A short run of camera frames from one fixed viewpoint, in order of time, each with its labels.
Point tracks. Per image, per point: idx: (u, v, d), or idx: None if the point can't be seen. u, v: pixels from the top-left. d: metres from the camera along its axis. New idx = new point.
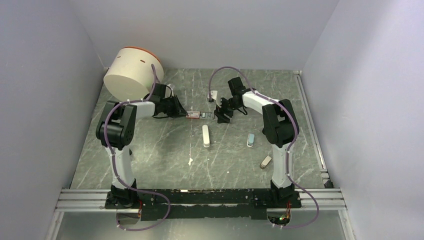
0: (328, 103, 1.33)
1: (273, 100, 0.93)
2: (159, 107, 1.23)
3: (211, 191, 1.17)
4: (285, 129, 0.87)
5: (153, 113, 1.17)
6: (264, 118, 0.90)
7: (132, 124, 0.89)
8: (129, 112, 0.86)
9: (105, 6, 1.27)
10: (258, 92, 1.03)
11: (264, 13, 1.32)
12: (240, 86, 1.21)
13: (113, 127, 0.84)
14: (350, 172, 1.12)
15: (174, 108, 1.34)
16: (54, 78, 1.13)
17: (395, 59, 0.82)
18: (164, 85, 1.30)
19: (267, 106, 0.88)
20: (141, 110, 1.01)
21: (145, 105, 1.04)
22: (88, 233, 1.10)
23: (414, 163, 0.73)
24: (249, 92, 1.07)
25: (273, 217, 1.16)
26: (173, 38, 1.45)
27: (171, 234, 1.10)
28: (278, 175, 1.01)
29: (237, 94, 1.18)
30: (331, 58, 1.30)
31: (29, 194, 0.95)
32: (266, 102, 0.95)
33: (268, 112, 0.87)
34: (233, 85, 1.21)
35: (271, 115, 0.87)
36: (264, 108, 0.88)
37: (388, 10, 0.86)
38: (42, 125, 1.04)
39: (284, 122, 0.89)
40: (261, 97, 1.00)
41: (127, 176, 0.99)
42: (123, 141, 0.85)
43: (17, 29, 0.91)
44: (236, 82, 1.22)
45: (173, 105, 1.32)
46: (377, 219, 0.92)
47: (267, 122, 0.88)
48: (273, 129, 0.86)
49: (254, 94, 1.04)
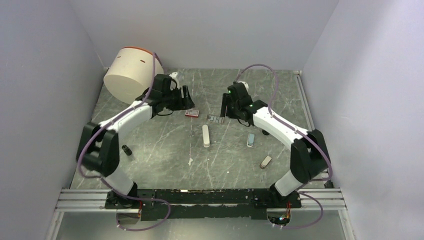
0: (329, 104, 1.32)
1: (302, 133, 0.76)
2: (163, 103, 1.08)
3: (211, 191, 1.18)
4: (317, 165, 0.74)
5: (151, 116, 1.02)
6: (293, 156, 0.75)
7: (115, 151, 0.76)
8: (108, 142, 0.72)
9: (105, 6, 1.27)
10: (276, 114, 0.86)
11: (264, 13, 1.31)
12: (245, 96, 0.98)
13: (92, 156, 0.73)
14: (350, 173, 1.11)
15: (178, 102, 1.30)
16: (54, 78, 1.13)
17: (394, 60, 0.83)
18: (168, 79, 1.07)
19: (296, 144, 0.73)
20: (130, 124, 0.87)
21: (135, 117, 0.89)
22: (88, 233, 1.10)
23: (415, 165, 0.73)
24: (262, 111, 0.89)
25: (273, 217, 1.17)
26: (173, 38, 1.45)
27: (171, 235, 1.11)
28: (284, 186, 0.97)
29: (245, 111, 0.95)
30: (331, 59, 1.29)
31: (29, 194, 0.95)
32: (294, 134, 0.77)
33: (300, 152, 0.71)
34: (238, 92, 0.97)
35: (304, 155, 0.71)
36: (294, 146, 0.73)
37: (388, 11, 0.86)
38: (41, 125, 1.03)
39: (314, 156, 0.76)
40: (283, 123, 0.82)
41: (122, 185, 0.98)
42: (105, 172, 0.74)
43: (17, 29, 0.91)
44: (240, 90, 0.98)
45: (177, 99, 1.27)
46: (377, 220, 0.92)
47: (297, 161, 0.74)
48: (305, 170, 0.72)
49: (270, 116, 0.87)
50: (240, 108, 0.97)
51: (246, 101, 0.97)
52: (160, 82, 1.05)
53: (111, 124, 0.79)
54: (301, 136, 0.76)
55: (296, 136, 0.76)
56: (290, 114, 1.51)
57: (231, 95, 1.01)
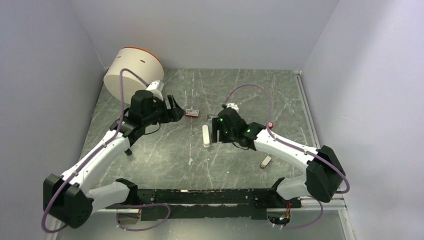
0: (329, 104, 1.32)
1: (313, 153, 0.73)
2: (146, 124, 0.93)
3: (211, 191, 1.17)
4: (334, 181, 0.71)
5: (129, 145, 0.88)
6: (310, 181, 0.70)
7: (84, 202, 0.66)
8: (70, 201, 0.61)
9: (105, 6, 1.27)
10: (278, 137, 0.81)
11: (264, 13, 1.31)
12: (239, 120, 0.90)
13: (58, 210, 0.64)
14: (350, 173, 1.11)
15: (164, 115, 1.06)
16: (54, 77, 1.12)
17: (394, 61, 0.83)
18: (146, 98, 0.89)
19: (312, 170, 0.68)
20: (103, 164, 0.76)
21: (108, 154, 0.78)
22: (88, 233, 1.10)
23: (415, 165, 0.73)
24: (263, 135, 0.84)
25: (273, 217, 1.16)
26: (173, 38, 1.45)
27: (170, 235, 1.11)
28: (288, 193, 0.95)
29: (244, 138, 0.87)
30: (331, 59, 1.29)
31: (30, 194, 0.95)
32: (304, 156, 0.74)
33: (317, 175, 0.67)
34: (231, 120, 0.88)
35: (321, 177, 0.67)
36: (310, 171, 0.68)
37: (387, 12, 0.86)
38: (41, 124, 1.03)
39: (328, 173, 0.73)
40: (288, 146, 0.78)
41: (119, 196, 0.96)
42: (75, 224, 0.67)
43: (18, 29, 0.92)
44: (232, 116, 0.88)
45: (162, 112, 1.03)
46: (377, 220, 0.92)
47: (316, 184, 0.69)
48: (326, 192, 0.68)
49: (273, 139, 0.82)
50: (238, 135, 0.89)
51: (240, 126, 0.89)
52: (138, 104, 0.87)
53: (74, 176, 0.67)
54: (312, 157, 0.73)
55: (307, 158, 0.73)
56: (290, 114, 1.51)
57: (223, 123, 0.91)
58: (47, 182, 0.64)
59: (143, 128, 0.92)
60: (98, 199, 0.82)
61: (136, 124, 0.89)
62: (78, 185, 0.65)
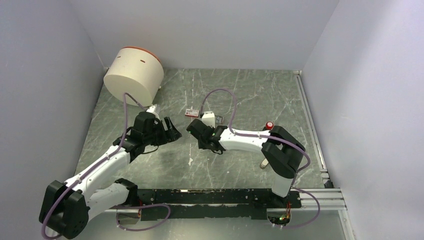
0: (329, 104, 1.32)
1: (266, 136, 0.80)
2: (145, 143, 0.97)
3: (211, 191, 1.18)
4: (293, 156, 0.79)
5: (128, 161, 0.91)
6: (270, 159, 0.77)
7: (82, 212, 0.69)
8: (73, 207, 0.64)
9: (104, 6, 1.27)
10: (237, 131, 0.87)
11: (264, 13, 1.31)
12: (205, 127, 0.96)
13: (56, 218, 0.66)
14: (350, 173, 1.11)
15: (162, 136, 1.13)
16: (54, 77, 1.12)
17: (395, 61, 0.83)
18: (149, 118, 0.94)
19: (268, 149, 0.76)
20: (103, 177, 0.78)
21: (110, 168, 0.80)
22: (89, 233, 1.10)
23: (415, 165, 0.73)
24: (225, 134, 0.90)
25: (273, 217, 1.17)
26: (173, 38, 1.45)
27: (171, 235, 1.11)
28: (282, 188, 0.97)
29: (213, 142, 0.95)
30: (331, 59, 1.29)
31: (30, 194, 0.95)
32: (260, 140, 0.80)
33: (273, 153, 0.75)
34: (197, 130, 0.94)
35: (278, 154, 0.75)
36: (266, 150, 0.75)
37: (387, 12, 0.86)
38: (41, 124, 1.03)
39: (287, 148, 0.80)
40: (246, 135, 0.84)
41: (119, 198, 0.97)
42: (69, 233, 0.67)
43: (17, 29, 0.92)
44: (199, 125, 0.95)
45: (160, 133, 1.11)
46: (378, 220, 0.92)
47: (276, 163, 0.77)
48: (285, 165, 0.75)
49: (233, 134, 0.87)
50: (207, 141, 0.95)
51: (208, 133, 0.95)
52: (142, 123, 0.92)
53: (77, 183, 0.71)
54: (267, 138, 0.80)
55: (262, 141, 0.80)
56: (290, 114, 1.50)
57: (192, 133, 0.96)
58: (50, 187, 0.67)
59: (143, 146, 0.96)
60: (97, 203, 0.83)
61: (137, 142, 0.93)
62: (80, 192, 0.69)
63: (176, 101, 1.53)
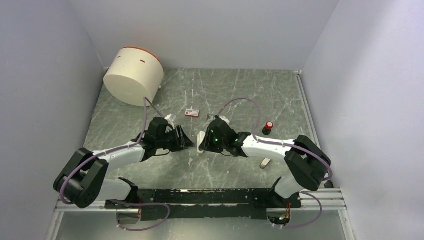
0: (329, 104, 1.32)
1: (290, 144, 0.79)
2: (157, 146, 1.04)
3: (211, 191, 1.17)
4: (319, 168, 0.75)
5: (140, 160, 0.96)
6: (292, 169, 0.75)
7: (99, 184, 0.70)
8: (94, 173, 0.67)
9: (104, 6, 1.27)
10: (261, 138, 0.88)
11: (264, 13, 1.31)
12: (229, 131, 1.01)
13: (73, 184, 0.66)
14: (350, 173, 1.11)
15: (175, 144, 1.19)
16: (54, 77, 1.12)
17: (395, 61, 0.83)
18: (164, 123, 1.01)
19: (291, 157, 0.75)
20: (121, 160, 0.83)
21: (128, 155, 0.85)
22: (89, 233, 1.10)
23: (415, 166, 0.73)
24: (249, 140, 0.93)
25: (273, 217, 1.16)
26: (173, 38, 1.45)
27: (171, 235, 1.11)
28: (285, 189, 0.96)
29: (235, 147, 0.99)
30: (331, 59, 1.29)
31: (29, 194, 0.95)
32: (283, 148, 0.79)
33: (296, 162, 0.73)
34: (221, 132, 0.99)
35: (302, 165, 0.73)
36: (289, 159, 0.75)
37: (387, 12, 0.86)
38: (41, 124, 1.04)
39: (312, 160, 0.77)
40: (270, 143, 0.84)
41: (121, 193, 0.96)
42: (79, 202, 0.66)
43: (17, 29, 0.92)
44: (222, 128, 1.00)
45: (173, 140, 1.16)
46: (377, 220, 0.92)
47: (299, 172, 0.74)
48: (309, 176, 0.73)
49: (256, 141, 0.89)
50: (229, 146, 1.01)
51: (230, 138, 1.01)
52: (155, 127, 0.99)
53: (103, 154, 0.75)
54: (290, 147, 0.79)
55: (286, 149, 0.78)
56: (290, 114, 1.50)
57: (215, 134, 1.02)
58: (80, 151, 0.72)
59: (155, 149, 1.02)
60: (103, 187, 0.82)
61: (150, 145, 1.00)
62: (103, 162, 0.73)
63: (176, 101, 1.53)
